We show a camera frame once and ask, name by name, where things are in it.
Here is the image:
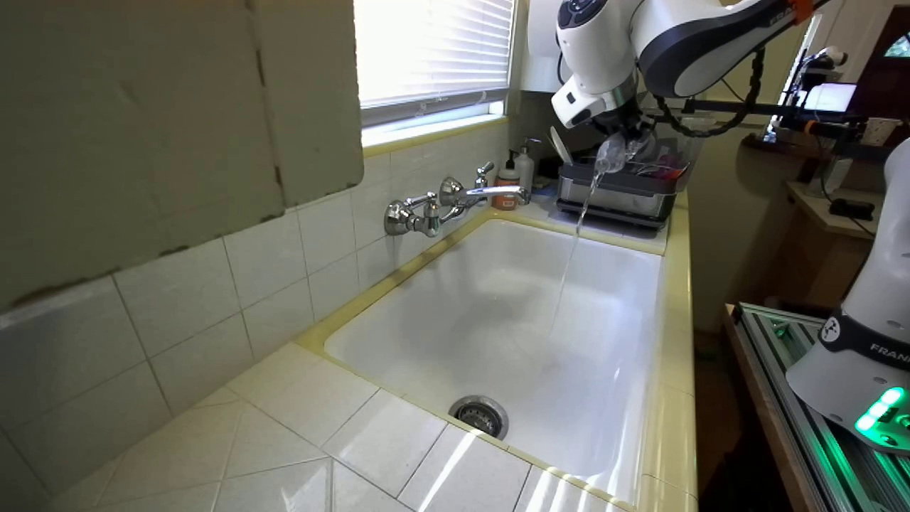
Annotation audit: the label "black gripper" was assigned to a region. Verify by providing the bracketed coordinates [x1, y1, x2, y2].
[609, 95, 662, 144]

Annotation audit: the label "plain white bottle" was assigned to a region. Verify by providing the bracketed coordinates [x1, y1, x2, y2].
[514, 144, 541, 195]

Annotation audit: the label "soap pump bottle orange label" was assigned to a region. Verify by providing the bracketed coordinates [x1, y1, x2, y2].
[492, 149, 524, 213]

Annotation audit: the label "dark dish rack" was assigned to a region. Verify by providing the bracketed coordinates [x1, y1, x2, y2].
[553, 135, 690, 235]

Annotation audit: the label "black tripod boom orange clamps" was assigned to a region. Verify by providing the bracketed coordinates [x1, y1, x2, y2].
[680, 94, 826, 125]

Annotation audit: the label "lit monitor screen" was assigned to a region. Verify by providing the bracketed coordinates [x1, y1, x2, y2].
[804, 78, 862, 118]

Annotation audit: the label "wooden side desk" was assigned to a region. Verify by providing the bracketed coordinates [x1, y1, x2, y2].
[781, 172, 879, 245]

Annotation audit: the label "white window blinds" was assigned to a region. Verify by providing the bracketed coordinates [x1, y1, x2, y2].
[352, 0, 519, 111]

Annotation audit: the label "white sink basin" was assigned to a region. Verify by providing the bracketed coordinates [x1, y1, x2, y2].
[325, 213, 669, 505]

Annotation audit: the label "metal sink drain strainer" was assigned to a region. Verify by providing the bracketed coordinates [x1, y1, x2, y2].
[445, 391, 511, 440]

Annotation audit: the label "beige cardboard panel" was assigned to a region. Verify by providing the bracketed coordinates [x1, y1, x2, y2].
[0, 0, 370, 313]

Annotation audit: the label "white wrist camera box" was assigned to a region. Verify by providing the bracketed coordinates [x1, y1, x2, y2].
[548, 78, 612, 130]

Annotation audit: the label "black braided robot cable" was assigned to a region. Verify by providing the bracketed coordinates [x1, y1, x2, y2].
[650, 44, 774, 139]

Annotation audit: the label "chrome wall faucet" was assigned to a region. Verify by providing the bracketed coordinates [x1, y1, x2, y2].
[380, 161, 528, 238]

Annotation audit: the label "aluminium frame robot table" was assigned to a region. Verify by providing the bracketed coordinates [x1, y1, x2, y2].
[721, 297, 910, 512]

